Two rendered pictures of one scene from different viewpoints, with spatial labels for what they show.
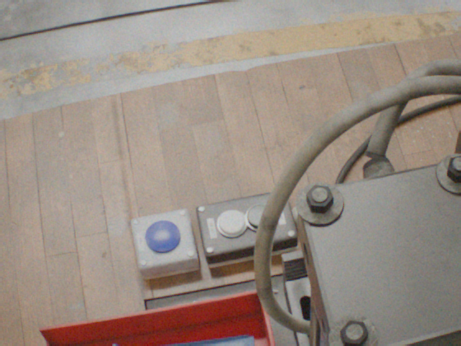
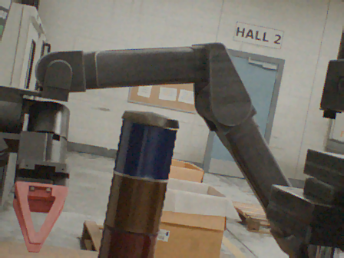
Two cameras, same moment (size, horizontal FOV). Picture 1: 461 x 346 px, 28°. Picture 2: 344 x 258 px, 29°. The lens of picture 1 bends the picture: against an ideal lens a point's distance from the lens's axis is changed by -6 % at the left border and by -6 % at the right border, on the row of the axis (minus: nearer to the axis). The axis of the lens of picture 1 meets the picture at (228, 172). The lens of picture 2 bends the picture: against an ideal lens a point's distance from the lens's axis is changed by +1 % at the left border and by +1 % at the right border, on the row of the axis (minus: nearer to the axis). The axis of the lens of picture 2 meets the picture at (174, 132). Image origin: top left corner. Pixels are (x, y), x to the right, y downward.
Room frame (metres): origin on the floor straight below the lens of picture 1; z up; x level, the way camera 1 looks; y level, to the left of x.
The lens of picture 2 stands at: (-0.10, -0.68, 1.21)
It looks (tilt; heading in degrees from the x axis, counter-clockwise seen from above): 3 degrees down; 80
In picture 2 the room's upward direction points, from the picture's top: 10 degrees clockwise
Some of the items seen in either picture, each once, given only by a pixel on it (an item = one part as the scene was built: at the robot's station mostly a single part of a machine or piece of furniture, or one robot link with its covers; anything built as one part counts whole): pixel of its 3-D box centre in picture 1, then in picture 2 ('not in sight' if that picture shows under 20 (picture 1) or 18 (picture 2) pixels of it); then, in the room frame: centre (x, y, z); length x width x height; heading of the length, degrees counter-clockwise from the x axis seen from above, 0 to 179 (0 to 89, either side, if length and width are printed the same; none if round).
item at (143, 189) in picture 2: not in sight; (136, 200); (-0.05, -0.24, 1.14); 0.04 x 0.04 x 0.03
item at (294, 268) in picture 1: (301, 296); not in sight; (0.44, -0.06, 0.95); 0.06 x 0.03 x 0.09; 4
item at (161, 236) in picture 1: (163, 238); not in sight; (0.54, 0.08, 0.93); 0.04 x 0.04 x 0.02
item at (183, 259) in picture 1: (166, 249); not in sight; (0.54, 0.08, 0.90); 0.07 x 0.07 x 0.06; 4
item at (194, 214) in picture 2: not in sight; (180, 223); (0.77, 3.63, 0.40); 0.66 x 0.62 x 0.50; 91
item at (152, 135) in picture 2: not in sight; (145, 149); (-0.05, -0.24, 1.17); 0.04 x 0.04 x 0.03
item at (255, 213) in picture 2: not in sight; (288, 222); (2.52, 6.36, 0.07); 1.20 x 1.00 x 0.14; 2
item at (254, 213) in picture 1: (260, 219); not in sight; (0.55, -0.03, 0.93); 0.03 x 0.03 x 0.02
